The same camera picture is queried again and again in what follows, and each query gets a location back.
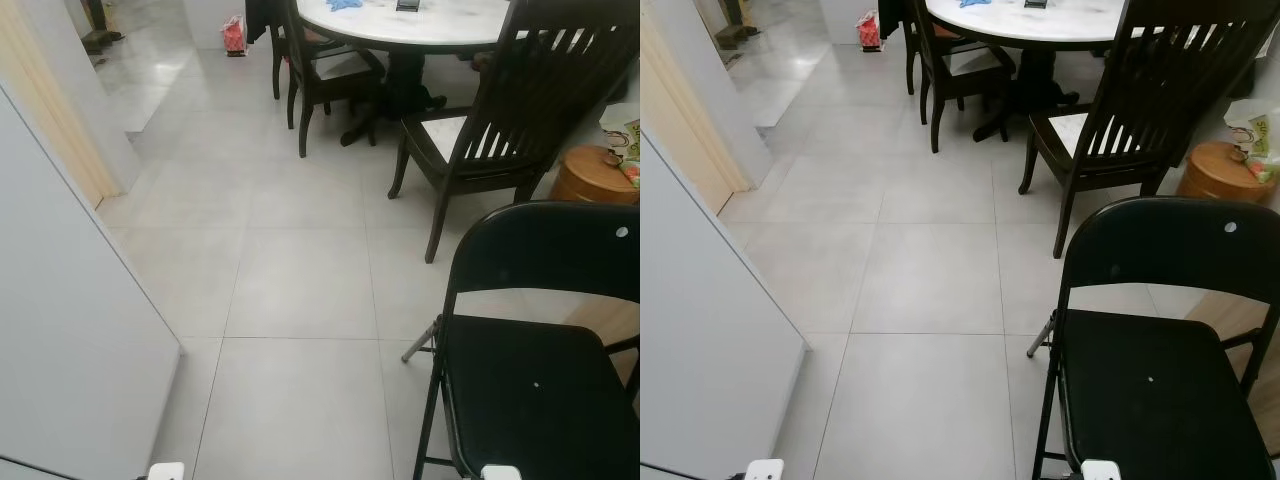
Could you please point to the white fridge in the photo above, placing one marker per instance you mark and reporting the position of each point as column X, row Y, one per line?
column 710, row 350
column 70, row 330

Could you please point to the round wooden stool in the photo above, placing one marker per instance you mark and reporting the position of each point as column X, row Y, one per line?
column 590, row 178
column 1215, row 175

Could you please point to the printed snack bag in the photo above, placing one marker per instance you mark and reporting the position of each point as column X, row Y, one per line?
column 1258, row 135
column 625, row 135

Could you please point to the dark wooden dining chair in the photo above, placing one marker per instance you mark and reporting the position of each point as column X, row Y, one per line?
column 1165, row 85
column 945, row 80
column 545, row 90
column 320, row 85

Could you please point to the black folding chair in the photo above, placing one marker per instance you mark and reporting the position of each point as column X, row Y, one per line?
column 540, row 400
column 1150, row 400

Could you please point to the dark wooden stand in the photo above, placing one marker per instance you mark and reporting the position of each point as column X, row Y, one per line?
column 100, row 35
column 738, row 30

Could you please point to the round white dining table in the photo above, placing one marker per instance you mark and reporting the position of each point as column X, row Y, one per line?
column 1040, row 25
column 420, row 28

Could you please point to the red plastic bag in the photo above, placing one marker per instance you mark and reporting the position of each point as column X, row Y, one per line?
column 234, row 38
column 869, row 33

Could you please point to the blue cloth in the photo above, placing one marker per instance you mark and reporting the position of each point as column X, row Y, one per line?
column 345, row 4
column 976, row 3

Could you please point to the beige door frame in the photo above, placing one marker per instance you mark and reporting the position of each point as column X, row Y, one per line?
column 690, row 140
column 60, row 130

